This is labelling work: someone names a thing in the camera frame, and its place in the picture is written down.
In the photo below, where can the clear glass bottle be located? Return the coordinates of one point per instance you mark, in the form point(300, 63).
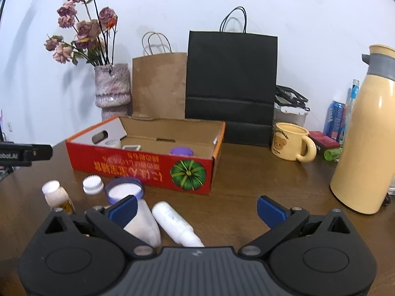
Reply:
point(351, 98)

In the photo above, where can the black paper bag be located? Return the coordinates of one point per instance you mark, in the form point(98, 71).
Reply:
point(231, 74)

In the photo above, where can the white ribbed lid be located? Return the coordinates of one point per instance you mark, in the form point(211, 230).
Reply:
point(92, 185)

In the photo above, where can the blue drink can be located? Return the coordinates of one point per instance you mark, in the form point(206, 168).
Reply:
point(335, 120)

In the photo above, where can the purple ribbed cap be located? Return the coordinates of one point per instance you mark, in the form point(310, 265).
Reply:
point(181, 151)

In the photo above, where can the white wall socket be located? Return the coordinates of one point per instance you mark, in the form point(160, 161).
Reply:
point(10, 126)

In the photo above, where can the dried pink roses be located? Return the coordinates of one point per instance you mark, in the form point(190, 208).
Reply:
point(88, 29)

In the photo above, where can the pink marbled ceramic vase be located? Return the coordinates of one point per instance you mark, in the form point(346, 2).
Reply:
point(111, 89)

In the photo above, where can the red cardboard box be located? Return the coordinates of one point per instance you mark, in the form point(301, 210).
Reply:
point(139, 169)

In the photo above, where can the yellow bear mug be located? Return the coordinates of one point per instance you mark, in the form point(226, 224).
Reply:
point(287, 141)

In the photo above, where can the green small tube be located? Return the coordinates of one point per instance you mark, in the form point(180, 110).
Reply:
point(332, 154)

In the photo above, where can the white spray bottle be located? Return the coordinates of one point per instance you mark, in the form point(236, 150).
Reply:
point(172, 219)

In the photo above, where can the brown paper bag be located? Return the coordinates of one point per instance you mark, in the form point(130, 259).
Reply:
point(159, 86)

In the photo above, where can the small beige bottle white cap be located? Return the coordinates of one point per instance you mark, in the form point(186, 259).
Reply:
point(55, 195)

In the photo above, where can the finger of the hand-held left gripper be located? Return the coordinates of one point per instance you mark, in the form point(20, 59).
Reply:
point(43, 152)

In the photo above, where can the maroon small box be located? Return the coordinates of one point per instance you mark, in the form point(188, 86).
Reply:
point(324, 140)

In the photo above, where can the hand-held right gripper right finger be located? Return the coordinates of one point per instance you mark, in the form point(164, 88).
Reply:
point(270, 211)

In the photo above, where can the yellow thermos jug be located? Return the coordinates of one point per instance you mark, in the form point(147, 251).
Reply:
point(361, 148)

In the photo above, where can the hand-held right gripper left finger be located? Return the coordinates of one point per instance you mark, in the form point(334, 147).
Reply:
point(125, 211)

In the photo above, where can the translucent plastic container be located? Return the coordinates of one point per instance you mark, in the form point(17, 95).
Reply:
point(145, 225)

